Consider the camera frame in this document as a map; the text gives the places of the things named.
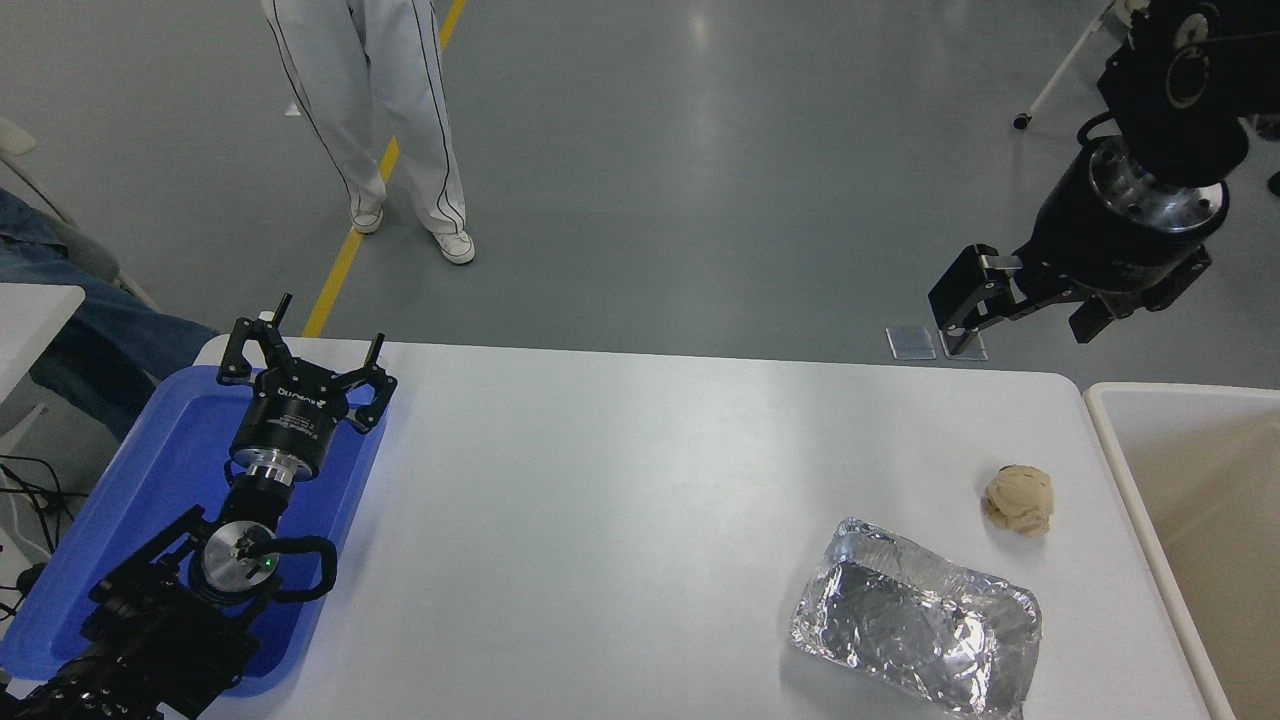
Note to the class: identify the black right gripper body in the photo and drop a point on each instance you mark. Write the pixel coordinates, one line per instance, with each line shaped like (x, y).
(1090, 255)

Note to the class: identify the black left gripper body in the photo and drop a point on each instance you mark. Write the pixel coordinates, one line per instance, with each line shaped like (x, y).
(290, 415)

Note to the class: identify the crinkled foil plate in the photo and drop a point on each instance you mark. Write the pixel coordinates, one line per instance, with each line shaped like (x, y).
(910, 620)

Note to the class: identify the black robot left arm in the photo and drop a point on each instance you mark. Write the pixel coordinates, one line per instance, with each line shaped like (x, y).
(150, 630)

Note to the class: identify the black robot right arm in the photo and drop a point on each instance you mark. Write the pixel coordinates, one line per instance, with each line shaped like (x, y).
(1180, 80)

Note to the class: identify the metal floor plate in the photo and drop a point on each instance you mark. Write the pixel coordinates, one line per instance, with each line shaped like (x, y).
(975, 350)
(910, 343)

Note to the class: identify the blue plastic tray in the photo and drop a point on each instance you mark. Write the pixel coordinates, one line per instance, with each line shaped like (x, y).
(170, 460)

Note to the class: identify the seated person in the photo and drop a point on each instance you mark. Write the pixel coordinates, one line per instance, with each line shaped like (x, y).
(110, 330)

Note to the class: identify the white chair with casters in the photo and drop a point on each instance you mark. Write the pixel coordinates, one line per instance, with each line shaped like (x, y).
(1060, 70)

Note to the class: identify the crumpled tan paper ball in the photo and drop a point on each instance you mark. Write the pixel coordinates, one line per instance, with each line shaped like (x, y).
(1018, 498)

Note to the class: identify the white side table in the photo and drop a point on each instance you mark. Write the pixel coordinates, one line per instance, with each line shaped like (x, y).
(30, 320)

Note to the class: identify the large pale bin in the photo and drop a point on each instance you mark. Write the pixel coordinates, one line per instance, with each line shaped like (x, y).
(1210, 500)

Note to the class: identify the standing person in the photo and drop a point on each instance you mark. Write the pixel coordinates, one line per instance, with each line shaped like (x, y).
(400, 100)

